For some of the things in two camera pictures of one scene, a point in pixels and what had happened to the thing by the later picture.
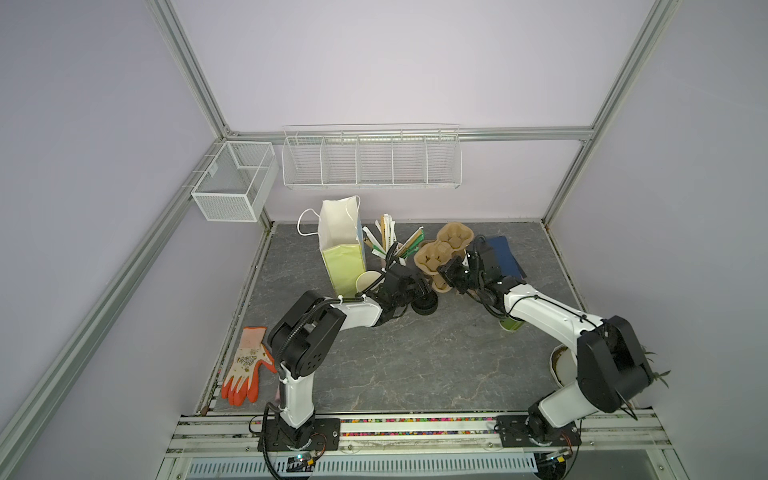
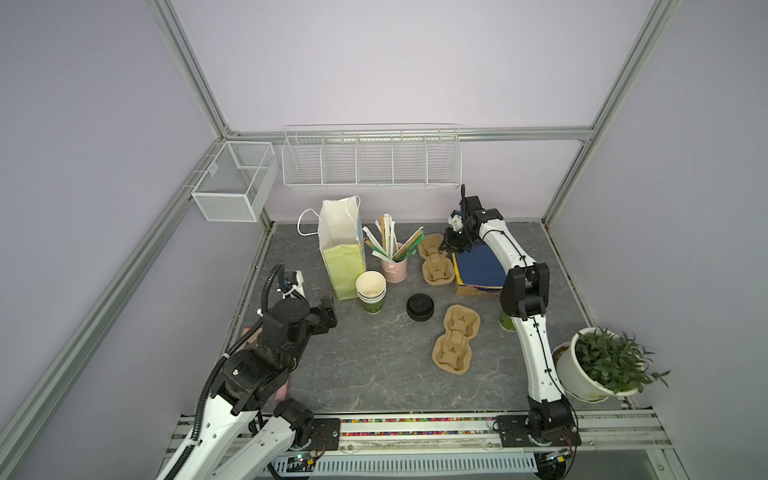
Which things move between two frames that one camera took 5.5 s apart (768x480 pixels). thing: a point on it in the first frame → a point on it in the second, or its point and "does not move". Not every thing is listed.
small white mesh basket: x=237 y=181 does not move
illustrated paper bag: x=341 y=238 does not move
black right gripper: x=448 y=272 → x=449 y=244
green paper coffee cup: x=511 y=324 does not move
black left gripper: x=420 y=285 → x=324 y=316
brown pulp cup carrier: x=451 y=244 → x=452 y=352
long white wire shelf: x=372 y=156 does not move
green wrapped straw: x=412 y=244 does not move
